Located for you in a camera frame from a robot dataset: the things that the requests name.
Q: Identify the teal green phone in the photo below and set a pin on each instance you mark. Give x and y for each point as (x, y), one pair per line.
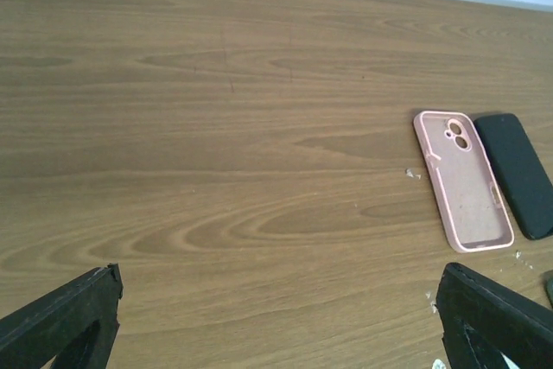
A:
(548, 285)

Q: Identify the white paper scrap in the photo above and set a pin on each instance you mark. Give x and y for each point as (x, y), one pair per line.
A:
(413, 173)

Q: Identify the pink phone case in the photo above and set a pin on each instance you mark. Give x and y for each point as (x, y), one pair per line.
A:
(467, 194)

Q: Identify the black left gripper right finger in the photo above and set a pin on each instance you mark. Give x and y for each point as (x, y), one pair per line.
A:
(486, 324)

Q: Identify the black phone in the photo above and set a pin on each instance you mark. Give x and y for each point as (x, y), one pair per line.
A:
(519, 173)

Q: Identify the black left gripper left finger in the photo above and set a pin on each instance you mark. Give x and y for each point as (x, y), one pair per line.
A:
(73, 326)

